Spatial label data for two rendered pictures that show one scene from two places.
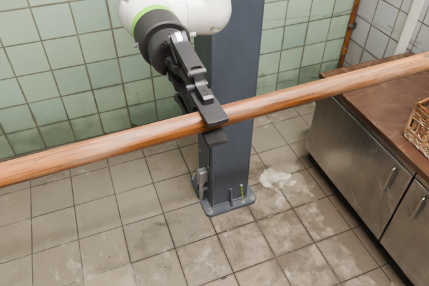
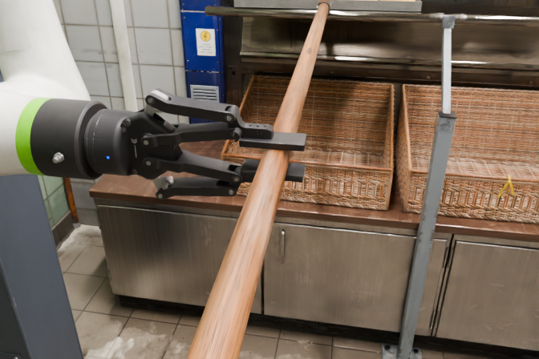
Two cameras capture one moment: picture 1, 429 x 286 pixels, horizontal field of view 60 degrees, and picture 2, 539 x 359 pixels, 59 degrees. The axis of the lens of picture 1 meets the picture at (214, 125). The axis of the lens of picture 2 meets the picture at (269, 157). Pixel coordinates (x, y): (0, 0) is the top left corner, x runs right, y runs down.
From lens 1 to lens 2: 45 cm
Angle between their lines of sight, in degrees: 50
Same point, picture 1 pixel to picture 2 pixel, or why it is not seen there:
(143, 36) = (74, 133)
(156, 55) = (120, 144)
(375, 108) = not seen: hidden behind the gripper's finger
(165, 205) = not seen: outside the picture
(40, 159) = (239, 281)
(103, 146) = (263, 223)
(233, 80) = (23, 239)
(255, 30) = not seen: hidden behind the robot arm
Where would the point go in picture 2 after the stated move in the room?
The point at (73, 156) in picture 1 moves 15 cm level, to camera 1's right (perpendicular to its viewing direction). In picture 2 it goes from (257, 254) to (338, 172)
